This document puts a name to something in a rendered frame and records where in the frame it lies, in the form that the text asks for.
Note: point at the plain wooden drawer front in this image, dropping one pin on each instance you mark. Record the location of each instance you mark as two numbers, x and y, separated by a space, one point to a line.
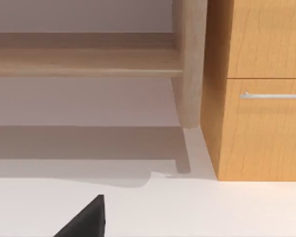
266 37

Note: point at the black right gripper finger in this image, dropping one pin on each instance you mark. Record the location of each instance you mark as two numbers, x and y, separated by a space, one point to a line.
91 219

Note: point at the orange wooden cupboard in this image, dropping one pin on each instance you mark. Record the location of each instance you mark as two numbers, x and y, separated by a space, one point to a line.
213 98

